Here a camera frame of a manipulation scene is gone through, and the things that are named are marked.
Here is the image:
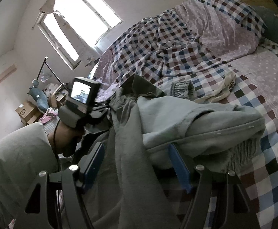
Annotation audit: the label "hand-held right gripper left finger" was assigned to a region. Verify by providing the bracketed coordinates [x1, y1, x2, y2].
[15, 142, 106, 229]

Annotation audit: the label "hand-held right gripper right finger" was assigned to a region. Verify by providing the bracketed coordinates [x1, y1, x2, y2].
[168, 143, 255, 229]

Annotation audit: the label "pale grey-blue sweatshirt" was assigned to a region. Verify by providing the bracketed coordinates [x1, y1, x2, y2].
[137, 95, 266, 174]

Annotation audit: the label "grey-green pants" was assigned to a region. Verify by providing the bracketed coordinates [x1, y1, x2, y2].
[60, 74, 192, 229]

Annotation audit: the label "black clothes rack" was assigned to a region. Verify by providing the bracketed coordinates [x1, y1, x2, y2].
[35, 56, 69, 91]

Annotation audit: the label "pale clothes hanger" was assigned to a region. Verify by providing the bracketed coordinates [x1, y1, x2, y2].
[39, 70, 52, 83]

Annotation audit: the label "person's left hand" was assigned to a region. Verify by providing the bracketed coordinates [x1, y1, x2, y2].
[47, 120, 86, 158]

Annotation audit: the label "cardboard box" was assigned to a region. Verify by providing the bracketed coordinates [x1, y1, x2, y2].
[15, 100, 44, 126]
[50, 91, 67, 109]

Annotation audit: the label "white printed curtain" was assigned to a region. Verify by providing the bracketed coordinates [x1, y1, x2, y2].
[39, 0, 102, 68]

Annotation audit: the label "pink cloth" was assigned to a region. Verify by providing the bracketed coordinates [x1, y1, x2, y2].
[40, 107, 59, 123]

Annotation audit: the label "blue plush toy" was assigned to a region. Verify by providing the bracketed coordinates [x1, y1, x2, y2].
[28, 79, 51, 112]

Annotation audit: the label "white striped bag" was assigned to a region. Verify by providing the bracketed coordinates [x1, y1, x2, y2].
[44, 120, 58, 134]

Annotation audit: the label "window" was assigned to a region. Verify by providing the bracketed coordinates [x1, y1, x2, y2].
[35, 0, 124, 71]

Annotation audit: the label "light grey sweatpants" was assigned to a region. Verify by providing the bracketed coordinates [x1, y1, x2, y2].
[170, 80, 197, 101]

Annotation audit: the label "cream printed cloth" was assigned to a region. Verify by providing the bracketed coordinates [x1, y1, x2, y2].
[195, 73, 237, 103]

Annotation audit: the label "checked purple duvet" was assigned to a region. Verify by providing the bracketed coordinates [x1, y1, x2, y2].
[89, 0, 267, 103]

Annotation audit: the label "checked bed sheet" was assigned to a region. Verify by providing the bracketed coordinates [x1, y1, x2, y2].
[153, 40, 278, 229]

